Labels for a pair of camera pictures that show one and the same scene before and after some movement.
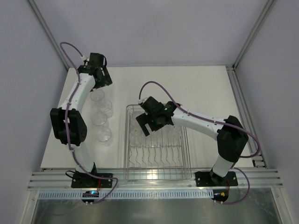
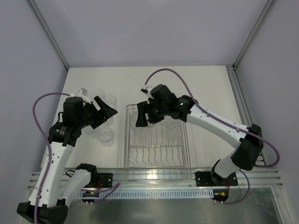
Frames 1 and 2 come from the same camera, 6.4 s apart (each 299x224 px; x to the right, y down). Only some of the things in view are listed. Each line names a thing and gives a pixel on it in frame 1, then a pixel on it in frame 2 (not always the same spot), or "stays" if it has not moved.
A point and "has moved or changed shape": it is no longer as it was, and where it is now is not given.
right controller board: [220, 195] stays
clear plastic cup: [97, 95] stays
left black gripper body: [105, 76] -> [96, 115]
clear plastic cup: [99, 119] has moved or changed shape
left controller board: [90, 193] stays
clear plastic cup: [104, 135] stays
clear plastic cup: [105, 107] has moved or changed shape
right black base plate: [207, 178] stays
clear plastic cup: [174, 132] stays
